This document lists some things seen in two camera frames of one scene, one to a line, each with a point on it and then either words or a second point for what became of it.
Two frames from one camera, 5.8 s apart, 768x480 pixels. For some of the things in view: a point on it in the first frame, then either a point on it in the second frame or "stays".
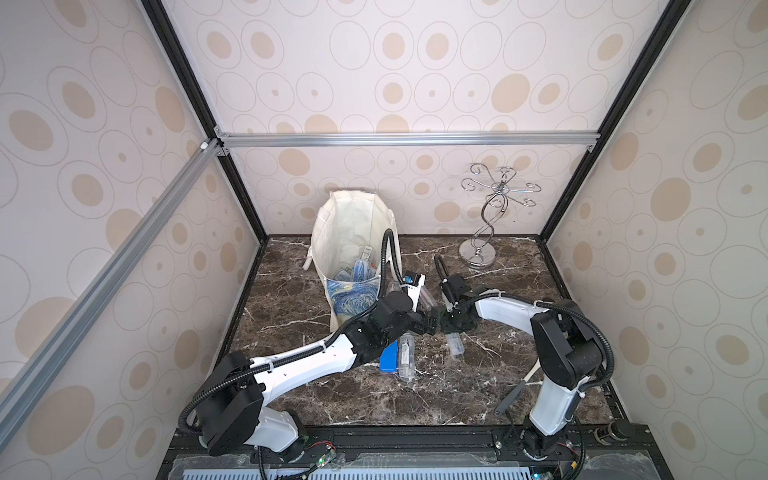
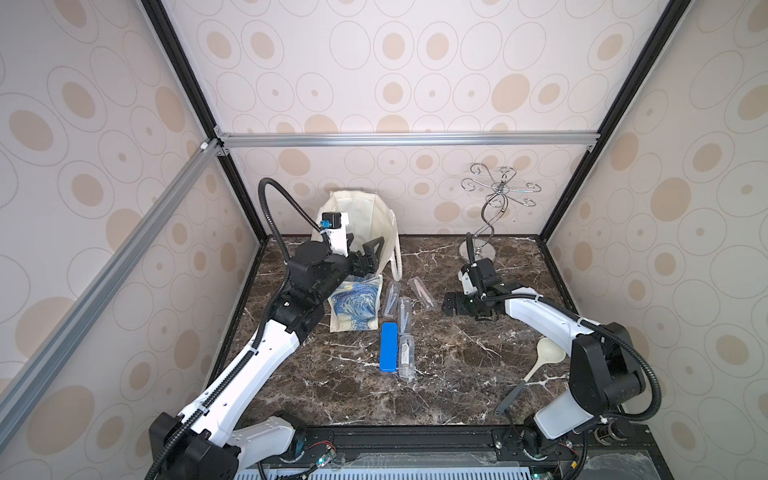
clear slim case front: x=406 y=355 stays
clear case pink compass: x=427 y=300 stays
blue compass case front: x=389 y=359 stays
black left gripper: x=425 y=326 to x=364 y=267
